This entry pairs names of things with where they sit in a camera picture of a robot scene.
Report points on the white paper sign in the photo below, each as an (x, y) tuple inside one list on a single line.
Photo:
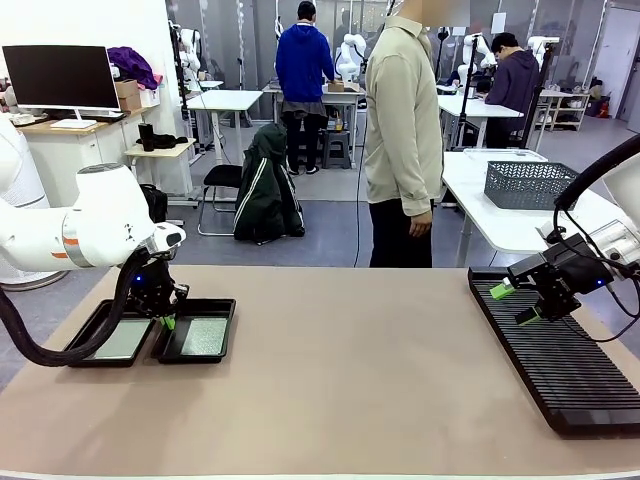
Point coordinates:
[(499, 22)]

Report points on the grey step stool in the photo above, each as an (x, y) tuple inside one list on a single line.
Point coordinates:
[(337, 147)]

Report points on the green circuit board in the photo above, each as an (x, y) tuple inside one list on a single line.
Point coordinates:
[(130, 340), (202, 337)]

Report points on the white keyboard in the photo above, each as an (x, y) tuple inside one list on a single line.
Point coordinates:
[(72, 124)]

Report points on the person's right hand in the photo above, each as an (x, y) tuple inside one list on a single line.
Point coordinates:
[(421, 225)]

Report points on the dark green striped jacket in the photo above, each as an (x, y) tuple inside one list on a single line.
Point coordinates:
[(265, 190)]

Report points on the black cloth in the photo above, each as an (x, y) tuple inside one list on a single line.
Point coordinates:
[(167, 141)]

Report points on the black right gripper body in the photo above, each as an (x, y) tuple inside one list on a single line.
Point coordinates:
[(575, 272)]

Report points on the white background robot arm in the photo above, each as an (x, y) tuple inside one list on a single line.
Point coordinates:
[(190, 50), (350, 47), (475, 50)]

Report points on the person in purple hoodie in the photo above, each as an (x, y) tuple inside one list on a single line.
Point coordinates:
[(510, 85)]

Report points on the black slotted board rack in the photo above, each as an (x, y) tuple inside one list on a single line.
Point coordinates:
[(550, 370)]

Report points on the grey mesh basket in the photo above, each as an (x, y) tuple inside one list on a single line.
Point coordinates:
[(525, 185)]

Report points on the person in blue hoodie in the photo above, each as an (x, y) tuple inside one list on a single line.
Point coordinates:
[(302, 65)]

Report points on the person in beige shirt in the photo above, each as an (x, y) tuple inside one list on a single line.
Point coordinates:
[(400, 125)]

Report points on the black chair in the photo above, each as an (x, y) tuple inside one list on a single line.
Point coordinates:
[(222, 175)]

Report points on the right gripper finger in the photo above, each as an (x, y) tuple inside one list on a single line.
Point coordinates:
[(525, 272), (530, 317)]

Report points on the black tumbler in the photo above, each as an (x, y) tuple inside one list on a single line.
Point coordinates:
[(146, 137)]

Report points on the black computer monitor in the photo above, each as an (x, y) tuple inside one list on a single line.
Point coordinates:
[(60, 75)]

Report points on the black tripod stand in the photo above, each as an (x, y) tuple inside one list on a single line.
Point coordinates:
[(465, 120), (181, 85)]

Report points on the black backpack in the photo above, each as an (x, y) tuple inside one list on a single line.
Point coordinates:
[(157, 200)]

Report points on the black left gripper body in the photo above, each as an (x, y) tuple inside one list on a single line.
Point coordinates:
[(155, 287)]

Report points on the large white side table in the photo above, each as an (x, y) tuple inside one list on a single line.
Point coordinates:
[(500, 225)]

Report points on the white storage shelf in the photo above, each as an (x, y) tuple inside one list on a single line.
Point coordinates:
[(570, 105)]

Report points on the white cabinet with wooden top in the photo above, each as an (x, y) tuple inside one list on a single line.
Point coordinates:
[(100, 145)]

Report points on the black ESD tray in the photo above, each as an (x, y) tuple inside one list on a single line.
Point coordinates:
[(120, 363), (220, 310)]

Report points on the purple cloth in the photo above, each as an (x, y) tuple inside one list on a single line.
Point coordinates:
[(132, 65)]

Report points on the small wooden-top side table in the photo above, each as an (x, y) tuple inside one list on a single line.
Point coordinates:
[(160, 150)]

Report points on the beige-sleeved right forearm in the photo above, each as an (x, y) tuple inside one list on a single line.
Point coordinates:
[(417, 190)]

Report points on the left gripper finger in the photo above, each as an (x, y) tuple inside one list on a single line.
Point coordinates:
[(181, 291), (169, 322)]

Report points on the white background table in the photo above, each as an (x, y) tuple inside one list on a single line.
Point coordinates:
[(470, 106), (225, 98)]

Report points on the cardboard box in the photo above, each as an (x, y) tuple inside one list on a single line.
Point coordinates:
[(127, 97)]

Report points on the wooden-top background table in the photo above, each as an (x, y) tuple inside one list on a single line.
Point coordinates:
[(350, 97)]

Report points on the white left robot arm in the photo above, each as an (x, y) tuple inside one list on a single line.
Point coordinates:
[(100, 225)]

